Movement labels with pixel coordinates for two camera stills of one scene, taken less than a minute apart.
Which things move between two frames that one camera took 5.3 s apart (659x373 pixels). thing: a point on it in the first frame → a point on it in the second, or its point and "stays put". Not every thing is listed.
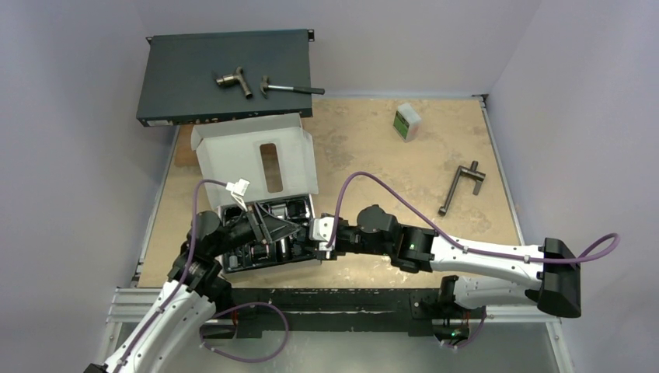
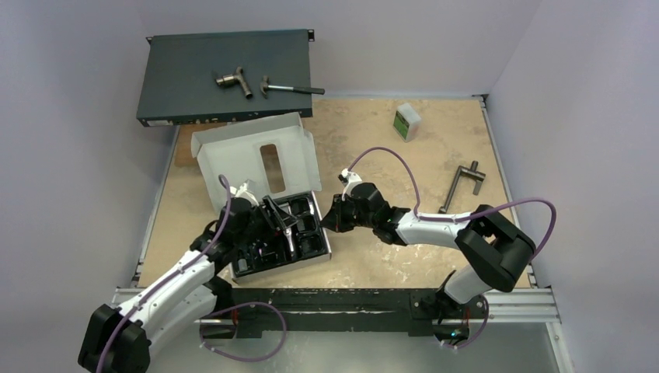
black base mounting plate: (335, 311) stays put
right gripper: (313, 242) → (339, 215)
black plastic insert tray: (294, 247) stays put
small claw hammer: (265, 85) stays put
